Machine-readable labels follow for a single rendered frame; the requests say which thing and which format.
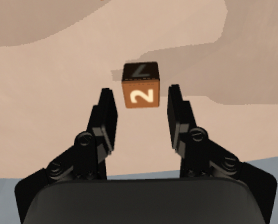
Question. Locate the orange number cube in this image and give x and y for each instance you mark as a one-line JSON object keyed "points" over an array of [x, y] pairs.
{"points": [[141, 85]]}

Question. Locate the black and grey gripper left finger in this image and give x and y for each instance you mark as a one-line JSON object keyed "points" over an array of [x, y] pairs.
{"points": [[85, 160]]}

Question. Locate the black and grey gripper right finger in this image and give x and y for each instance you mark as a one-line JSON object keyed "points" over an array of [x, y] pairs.
{"points": [[205, 158]]}

